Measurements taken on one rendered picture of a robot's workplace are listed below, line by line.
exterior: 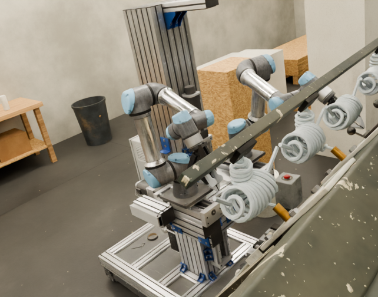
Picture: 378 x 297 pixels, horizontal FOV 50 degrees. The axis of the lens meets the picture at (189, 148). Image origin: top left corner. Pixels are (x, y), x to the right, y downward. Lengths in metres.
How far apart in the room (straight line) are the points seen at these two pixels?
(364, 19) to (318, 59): 0.61
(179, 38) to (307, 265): 1.95
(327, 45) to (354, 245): 3.89
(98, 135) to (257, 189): 5.67
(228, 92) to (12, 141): 3.29
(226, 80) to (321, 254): 3.42
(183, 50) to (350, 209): 1.88
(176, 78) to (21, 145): 4.04
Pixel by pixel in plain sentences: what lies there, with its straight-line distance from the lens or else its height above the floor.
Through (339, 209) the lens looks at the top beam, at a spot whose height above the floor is 1.85.
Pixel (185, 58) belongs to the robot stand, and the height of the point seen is 1.71.
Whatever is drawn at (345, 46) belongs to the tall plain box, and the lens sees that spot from 4.29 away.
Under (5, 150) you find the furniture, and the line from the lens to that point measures 6.02.
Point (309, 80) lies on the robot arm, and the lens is 1.98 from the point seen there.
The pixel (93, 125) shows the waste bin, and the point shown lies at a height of 0.34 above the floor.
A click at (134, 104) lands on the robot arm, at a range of 2.02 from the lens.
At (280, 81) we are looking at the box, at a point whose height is 0.54.
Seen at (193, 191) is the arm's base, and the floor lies 1.06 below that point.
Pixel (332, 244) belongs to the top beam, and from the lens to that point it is 0.52.
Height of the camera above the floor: 2.16
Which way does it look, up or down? 23 degrees down
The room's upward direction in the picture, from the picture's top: 11 degrees counter-clockwise
